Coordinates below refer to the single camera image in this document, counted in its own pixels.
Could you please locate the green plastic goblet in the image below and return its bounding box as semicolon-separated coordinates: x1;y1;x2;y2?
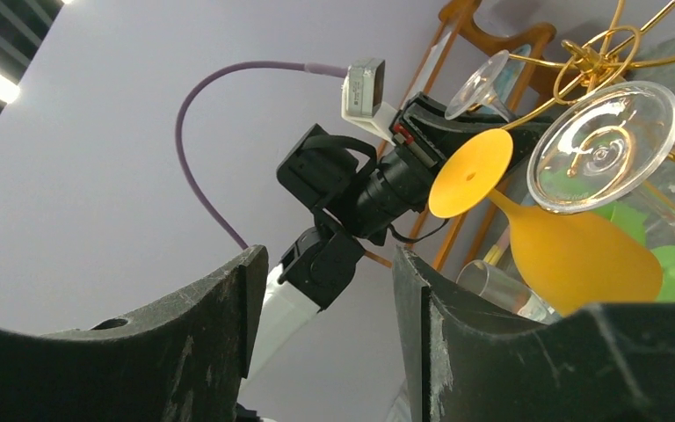
592;201;675;302

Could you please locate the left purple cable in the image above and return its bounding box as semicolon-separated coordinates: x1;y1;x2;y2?
174;60;351;251

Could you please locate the clear wine glass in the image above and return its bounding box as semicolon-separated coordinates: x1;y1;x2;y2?
526;81;675;236
445;50;516;122

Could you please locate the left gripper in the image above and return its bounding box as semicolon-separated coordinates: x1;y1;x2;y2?
389;93;490;175

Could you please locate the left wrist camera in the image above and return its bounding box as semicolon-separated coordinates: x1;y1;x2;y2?
341;58;397;143

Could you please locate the orange plastic goblet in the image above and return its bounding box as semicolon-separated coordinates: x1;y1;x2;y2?
428;128;663;316

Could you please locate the orange wooden shelf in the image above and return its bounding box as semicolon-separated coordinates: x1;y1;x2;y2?
363;0;560;275

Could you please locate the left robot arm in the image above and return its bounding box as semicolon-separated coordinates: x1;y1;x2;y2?
242;94;503;387

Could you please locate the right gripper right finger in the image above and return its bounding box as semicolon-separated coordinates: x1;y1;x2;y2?
392;247;675;421

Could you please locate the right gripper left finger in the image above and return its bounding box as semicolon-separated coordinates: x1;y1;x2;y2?
0;245;268;421

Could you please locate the gold wire glass rack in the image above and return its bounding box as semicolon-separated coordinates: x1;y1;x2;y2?
500;0;675;176

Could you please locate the small clear glass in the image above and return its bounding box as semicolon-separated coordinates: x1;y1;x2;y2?
456;259;562;324

